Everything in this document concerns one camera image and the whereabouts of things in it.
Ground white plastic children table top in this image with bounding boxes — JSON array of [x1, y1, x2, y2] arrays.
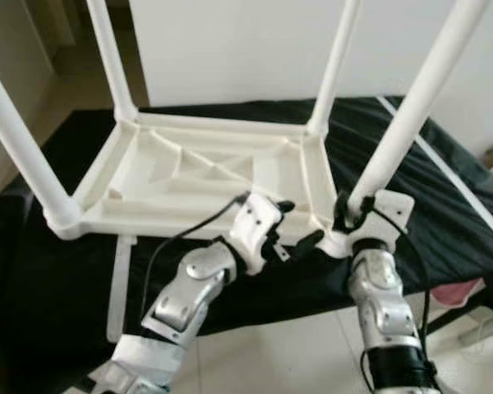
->
[[45, 111, 354, 259]]

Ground black table cloth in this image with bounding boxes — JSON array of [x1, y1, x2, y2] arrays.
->
[[0, 96, 493, 394]]

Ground pink cloth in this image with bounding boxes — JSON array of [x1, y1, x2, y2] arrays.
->
[[434, 279, 484, 306]]

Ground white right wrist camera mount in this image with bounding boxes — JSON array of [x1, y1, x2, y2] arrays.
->
[[347, 190, 416, 255]]

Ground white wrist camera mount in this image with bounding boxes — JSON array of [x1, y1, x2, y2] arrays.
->
[[226, 193, 284, 276], [347, 190, 416, 255]]

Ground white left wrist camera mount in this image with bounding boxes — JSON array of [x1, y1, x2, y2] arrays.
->
[[226, 193, 284, 276]]

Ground black metal table frame leg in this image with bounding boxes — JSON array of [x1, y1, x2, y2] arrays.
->
[[427, 304, 469, 333]]

